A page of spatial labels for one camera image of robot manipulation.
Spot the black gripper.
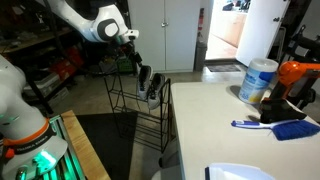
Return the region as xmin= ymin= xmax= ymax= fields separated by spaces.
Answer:
xmin=127 ymin=41 xmax=145 ymax=70

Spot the grey sneaker with laces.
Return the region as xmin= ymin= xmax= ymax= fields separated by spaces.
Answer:
xmin=136 ymin=64 xmax=154 ymax=101

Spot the green plastic crate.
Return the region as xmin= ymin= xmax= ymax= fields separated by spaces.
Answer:
xmin=116 ymin=58 xmax=135 ymax=73

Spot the white two-door cabinet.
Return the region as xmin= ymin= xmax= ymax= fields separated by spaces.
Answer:
xmin=127 ymin=0 xmax=202 ymax=75

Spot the grey sneaker with white sole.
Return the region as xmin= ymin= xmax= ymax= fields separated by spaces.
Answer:
xmin=147 ymin=73 xmax=167 ymax=110

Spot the grey trash bin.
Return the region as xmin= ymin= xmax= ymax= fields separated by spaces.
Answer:
xmin=194 ymin=40 xmax=208 ymax=72

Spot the red bag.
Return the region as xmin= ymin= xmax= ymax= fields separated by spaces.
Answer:
xmin=49 ymin=46 xmax=85 ymax=80

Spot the red fire extinguisher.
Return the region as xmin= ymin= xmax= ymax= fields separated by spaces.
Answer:
xmin=198 ymin=7 xmax=205 ymax=32

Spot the grey door mat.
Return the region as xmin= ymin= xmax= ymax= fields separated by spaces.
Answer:
xmin=206 ymin=64 xmax=242 ymax=73

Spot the black floor mat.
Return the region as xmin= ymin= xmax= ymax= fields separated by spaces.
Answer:
xmin=75 ymin=111 xmax=139 ymax=180

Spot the wooden base board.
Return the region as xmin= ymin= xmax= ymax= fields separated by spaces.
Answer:
xmin=60 ymin=109 xmax=112 ymax=180

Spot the cluttered metal shelving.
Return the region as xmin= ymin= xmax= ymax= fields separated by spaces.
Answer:
xmin=0 ymin=0 xmax=136 ymax=114

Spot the white wipes canister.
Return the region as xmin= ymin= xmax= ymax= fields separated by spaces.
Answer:
xmin=238 ymin=58 xmax=280 ymax=105

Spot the white open door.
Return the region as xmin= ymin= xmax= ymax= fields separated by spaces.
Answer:
xmin=235 ymin=0 xmax=292 ymax=68

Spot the white folding table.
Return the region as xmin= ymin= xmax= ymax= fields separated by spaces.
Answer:
xmin=170 ymin=81 xmax=320 ymax=180

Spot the orange power tool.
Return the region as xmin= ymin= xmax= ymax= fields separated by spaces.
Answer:
xmin=269 ymin=60 xmax=320 ymax=111

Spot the blue hand brush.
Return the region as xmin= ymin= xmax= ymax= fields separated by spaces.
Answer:
xmin=231 ymin=119 xmax=320 ymax=142

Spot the black wire shoe rack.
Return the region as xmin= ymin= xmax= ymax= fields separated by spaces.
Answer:
xmin=103 ymin=71 xmax=173 ymax=154

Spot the aluminium frame with green light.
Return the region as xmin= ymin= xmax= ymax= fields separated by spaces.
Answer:
xmin=39 ymin=114 xmax=86 ymax=180

